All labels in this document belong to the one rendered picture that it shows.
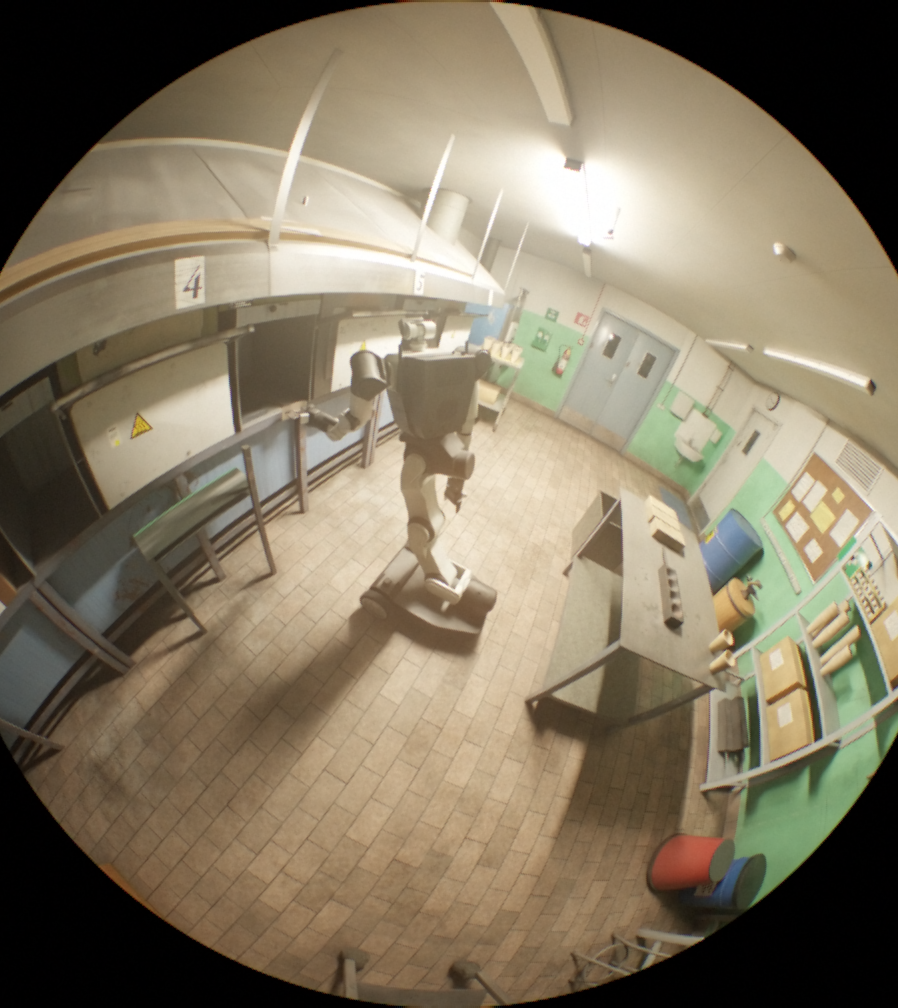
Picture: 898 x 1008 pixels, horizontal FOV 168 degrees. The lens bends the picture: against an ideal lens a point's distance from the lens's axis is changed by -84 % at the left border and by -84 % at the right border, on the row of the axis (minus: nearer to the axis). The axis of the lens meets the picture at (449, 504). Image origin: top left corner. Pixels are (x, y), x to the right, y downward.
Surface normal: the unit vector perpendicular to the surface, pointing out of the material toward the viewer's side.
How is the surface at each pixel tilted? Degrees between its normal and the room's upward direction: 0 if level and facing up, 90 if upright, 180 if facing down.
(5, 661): 90
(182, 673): 0
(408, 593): 0
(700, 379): 90
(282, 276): 80
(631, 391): 90
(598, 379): 90
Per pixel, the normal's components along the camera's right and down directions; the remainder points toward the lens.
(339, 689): 0.25, -0.73
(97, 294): 0.90, 0.33
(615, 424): -0.43, 0.51
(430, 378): 0.58, 0.48
